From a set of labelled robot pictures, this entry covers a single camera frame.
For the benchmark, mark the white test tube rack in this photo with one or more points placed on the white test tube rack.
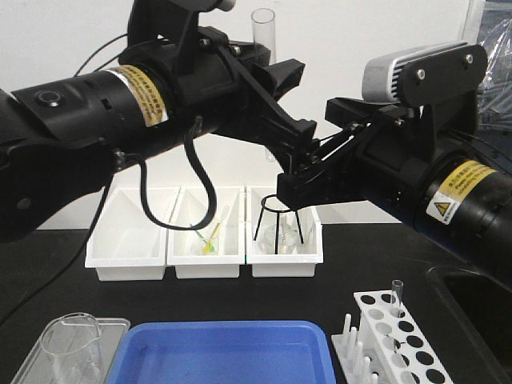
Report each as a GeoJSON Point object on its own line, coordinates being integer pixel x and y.
{"type": "Point", "coordinates": [387, 346]}

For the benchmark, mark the white storage bin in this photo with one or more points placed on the white storage bin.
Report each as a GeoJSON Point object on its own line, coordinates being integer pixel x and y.
{"type": "Point", "coordinates": [218, 250]}
{"type": "Point", "coordinates": [125, 244]}
{"type": "Point", "coordinates": [302, 262]}

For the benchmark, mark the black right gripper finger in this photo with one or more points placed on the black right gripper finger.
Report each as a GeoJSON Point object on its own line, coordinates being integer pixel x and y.
{"type": "Point", "coordinates": [305, 185]}
{"type": "Point", "coordinates": [344, 111]}

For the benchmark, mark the right white storage bin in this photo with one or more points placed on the right white storage bin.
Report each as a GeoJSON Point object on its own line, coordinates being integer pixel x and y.
{"type": "Point", "coordinates": [302, 262]}

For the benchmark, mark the black lab sink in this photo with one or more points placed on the black lab sink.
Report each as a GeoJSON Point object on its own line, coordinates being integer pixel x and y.
{"type": "Point", "coordinates": [483, 309]}

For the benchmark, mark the middle white storage bin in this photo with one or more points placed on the middle white storage bin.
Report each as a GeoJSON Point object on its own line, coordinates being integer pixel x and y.
{"type": "Point", "coordinates": [218, 250]}

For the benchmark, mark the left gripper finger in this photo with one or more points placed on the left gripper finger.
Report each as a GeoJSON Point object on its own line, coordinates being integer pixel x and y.
{"type": "Point", "coordinates": [265, 122]}
{"type": "Point", "coordinates": [279, 78]}

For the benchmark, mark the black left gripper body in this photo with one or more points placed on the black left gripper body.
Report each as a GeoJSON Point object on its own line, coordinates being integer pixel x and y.
{"type": "Point", "coordinates": [196, 71]}

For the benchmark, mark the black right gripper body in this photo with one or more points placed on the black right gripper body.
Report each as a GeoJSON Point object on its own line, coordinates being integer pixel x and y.
{"type": "Point", "coordinates": [390, 161]}

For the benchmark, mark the grey metal tray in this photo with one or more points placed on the grey metal tray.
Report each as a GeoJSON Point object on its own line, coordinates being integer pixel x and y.
{"type": "Point", "coordinates": [36, 367]}

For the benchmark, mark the green yellow plastic droppers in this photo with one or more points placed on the green yellow plastic droppers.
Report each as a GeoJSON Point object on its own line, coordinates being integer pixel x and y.
{"type": "Point", "coordinates": [209, 243]}

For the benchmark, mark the grey pegboard drying rack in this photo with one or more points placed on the grey pegboard drying rack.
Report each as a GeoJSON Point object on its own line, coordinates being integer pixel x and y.
{"type": "Point", "coordinates": [482, 17]}

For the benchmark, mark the clear plastic bag of pegs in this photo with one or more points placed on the clear plastic bag of pegs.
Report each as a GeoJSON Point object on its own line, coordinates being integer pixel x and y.
{"type": "Point", "coordinates": [494, 93]}

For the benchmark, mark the small clear test tube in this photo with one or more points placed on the small clear test tube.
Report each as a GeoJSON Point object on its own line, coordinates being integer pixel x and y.
{"type": "Point", "coordinates": [396, 294]}

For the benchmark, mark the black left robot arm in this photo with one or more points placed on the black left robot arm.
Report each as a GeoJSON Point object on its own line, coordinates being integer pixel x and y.
{"type": "Point", "coordinates": [65, 139]}

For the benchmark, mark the left white storage bin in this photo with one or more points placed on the left white storage bin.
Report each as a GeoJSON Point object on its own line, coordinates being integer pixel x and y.
{"type": "Point", "coordinates": [125, 244]}

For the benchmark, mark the blue plastic tray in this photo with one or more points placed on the blue plastic tray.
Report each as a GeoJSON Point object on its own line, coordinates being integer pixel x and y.
{"type": "Point", "coordinates": [270, 351]}

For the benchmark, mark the clear glass flask in bin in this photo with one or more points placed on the clear glass flask in bin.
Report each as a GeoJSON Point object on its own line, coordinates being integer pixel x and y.
{"type": "Point", "coordinates": [279, 239]}

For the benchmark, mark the black wire tripod stand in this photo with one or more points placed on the black wire tripod stand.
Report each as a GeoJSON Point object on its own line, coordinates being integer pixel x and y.
{"type": "Point", "coordinates": [271, 204]}

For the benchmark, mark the large clear test tube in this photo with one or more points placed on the large clear test tube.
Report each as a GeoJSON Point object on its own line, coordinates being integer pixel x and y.
{"type": "Point", "coordinates": [263, 27]}

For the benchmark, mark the clear glass beaker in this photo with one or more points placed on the clear glass beaker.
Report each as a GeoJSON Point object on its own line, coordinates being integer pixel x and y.
{"type": "Point", "coordinates": [72, 345]}

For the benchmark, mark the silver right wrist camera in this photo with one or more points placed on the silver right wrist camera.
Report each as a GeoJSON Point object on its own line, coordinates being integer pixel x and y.
{"type": "Point", "coordinates": [425, 75]}

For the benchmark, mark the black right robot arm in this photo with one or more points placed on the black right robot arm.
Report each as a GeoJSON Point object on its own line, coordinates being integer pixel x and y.
{"type": "Point", "coordinates": [468, 210]}

